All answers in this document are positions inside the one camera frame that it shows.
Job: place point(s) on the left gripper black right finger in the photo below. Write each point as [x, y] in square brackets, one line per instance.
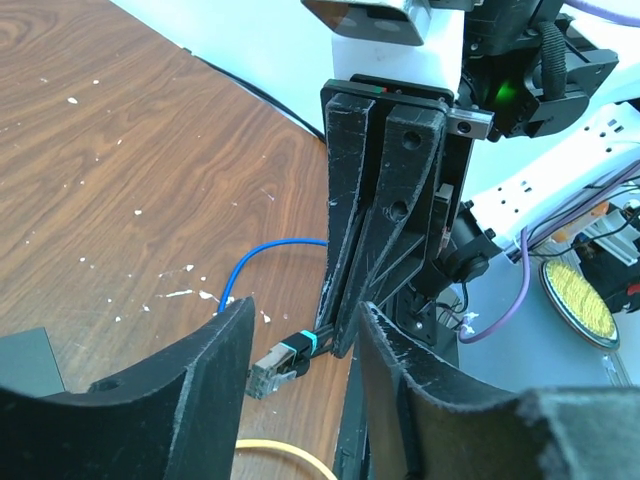
[429, 420]

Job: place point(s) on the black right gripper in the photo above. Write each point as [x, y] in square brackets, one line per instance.
[396, 170]

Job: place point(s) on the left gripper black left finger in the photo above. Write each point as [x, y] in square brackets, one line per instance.
[173, 415]

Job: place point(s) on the black network switch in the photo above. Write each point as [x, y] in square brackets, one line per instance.
[28, 364]

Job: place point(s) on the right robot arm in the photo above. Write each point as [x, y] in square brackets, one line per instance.
[514, 69]

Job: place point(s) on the yellow round disc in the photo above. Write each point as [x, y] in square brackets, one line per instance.
[579, 304]

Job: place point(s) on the white power strip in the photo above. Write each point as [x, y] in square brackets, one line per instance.
[518, 183]

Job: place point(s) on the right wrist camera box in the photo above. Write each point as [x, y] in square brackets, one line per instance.
[395, 22]

